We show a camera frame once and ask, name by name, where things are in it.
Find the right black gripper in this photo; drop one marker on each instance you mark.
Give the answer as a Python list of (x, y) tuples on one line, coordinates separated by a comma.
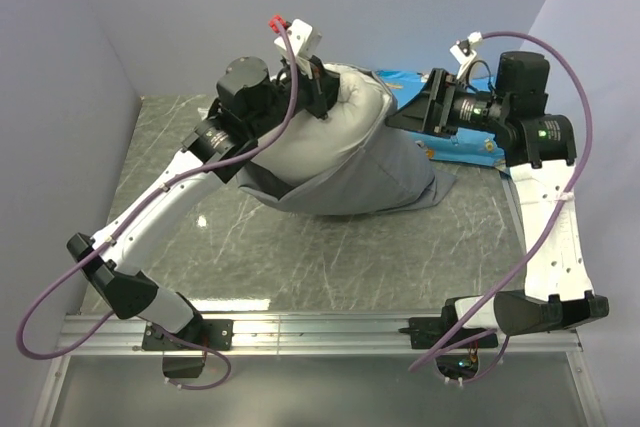
[(432, 109)]

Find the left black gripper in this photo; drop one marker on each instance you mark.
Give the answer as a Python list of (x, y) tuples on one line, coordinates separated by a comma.
[(324, 87)]

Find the blue cartoon print pillow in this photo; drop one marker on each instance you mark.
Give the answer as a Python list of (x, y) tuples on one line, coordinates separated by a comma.
[(467, 146)]

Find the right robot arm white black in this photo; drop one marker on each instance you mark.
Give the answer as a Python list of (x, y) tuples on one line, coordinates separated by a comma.
[(540, 156)]

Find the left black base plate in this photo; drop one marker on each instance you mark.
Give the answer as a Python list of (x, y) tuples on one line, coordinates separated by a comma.
[(212, 333)]

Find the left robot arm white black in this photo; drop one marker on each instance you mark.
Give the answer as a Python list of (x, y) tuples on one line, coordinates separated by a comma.
[(249, 105)]

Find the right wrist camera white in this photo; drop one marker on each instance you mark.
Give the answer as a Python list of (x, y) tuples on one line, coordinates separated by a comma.
[(465, 53)]

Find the white pillow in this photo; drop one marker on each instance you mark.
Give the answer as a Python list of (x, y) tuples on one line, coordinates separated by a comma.
[(310, 146)]

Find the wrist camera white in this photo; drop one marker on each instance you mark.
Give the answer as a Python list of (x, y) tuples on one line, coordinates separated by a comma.
[(465, 53), (303, 37)]

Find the grey pillowcase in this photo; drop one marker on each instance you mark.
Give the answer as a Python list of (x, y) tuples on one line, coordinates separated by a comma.
[(387, 172)]

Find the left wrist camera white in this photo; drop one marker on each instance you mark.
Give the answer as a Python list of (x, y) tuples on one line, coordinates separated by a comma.
[(303, 37)]

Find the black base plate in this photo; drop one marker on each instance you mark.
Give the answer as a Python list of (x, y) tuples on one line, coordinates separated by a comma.
[(212, 333), (425, 332)]

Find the aluminium mounting rail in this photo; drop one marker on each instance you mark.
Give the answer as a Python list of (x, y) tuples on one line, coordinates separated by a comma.
[(293, 333)]

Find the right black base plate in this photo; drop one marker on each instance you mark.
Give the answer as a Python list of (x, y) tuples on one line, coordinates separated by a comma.
[(425, 332)]

